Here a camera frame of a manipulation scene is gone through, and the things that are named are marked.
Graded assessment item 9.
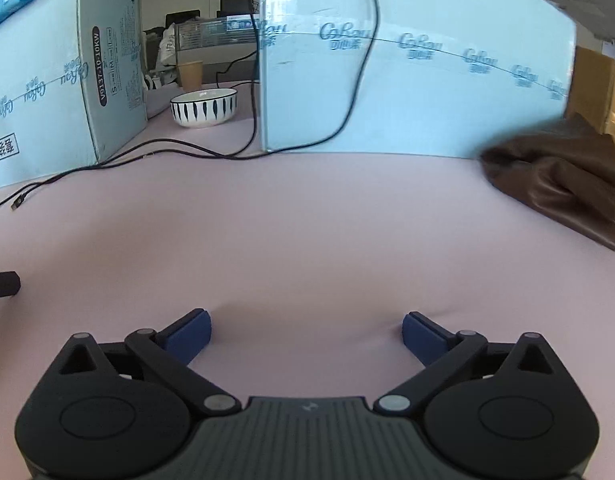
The left light blue cardboard box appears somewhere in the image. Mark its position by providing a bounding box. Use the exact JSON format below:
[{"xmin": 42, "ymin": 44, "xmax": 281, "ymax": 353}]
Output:
[{"xmin": 0, "ymin": 0, "xmax": 147, "ymax": 188}]

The black usb cable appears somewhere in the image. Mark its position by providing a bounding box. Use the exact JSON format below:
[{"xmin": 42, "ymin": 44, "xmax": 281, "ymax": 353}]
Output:
[
  {"xmin": 0, "ymin": 0, "xmax": 261, "ymax": 219},
  {"xmin": 9, "ymin": 0, "xmax": 380, "ymax": 212}
]

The brown cardboard box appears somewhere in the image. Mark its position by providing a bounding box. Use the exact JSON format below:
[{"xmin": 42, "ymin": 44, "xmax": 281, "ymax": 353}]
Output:
[{"xmin": 565, "ymin": 47, "xmax": 615, "ymax": 136}]

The black computer monitor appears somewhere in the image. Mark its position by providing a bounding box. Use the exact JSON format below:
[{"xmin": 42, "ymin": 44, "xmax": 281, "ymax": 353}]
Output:
[{"xmin": 216, "ymin": 0, "xmax": 254, "ymax": 18}]

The brown leather bag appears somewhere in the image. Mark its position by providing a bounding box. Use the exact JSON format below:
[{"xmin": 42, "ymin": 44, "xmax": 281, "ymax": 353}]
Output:
[{"xmin": 479, "ymin": 114, "xmax": 615, "ymax": 252}]

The paper cup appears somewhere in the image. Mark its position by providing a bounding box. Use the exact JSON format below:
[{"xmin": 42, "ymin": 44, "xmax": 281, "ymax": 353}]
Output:
[{"xmin": 178, "ymin": 61, "xmax": 204, "ymax": 92}]

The white striped ceramic bowl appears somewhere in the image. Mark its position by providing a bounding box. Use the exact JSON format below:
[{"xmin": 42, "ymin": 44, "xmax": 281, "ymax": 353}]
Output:
[{"xmin": 170, "ymin": 88, "xmax": 238, "ymax": 128}]

